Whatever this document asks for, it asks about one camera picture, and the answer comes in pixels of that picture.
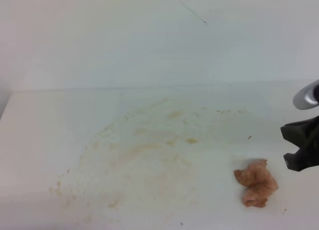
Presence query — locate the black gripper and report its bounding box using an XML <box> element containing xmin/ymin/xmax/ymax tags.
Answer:
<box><xmin>281</xmin><ymin>116</ymin><xmax>319</xmax><ymax>171</ymax></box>

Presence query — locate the orange-brown rag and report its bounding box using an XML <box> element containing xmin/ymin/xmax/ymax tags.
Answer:
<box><xmin>234</xmin><ymin>159</ymin><xmax>279</xmax><ymax>208</ymax></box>

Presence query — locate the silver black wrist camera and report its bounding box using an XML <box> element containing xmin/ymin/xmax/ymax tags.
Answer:
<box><xmin>293</xmin><ymin>80</ymin><xmax>319</xmax><ymax>110</ymax></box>

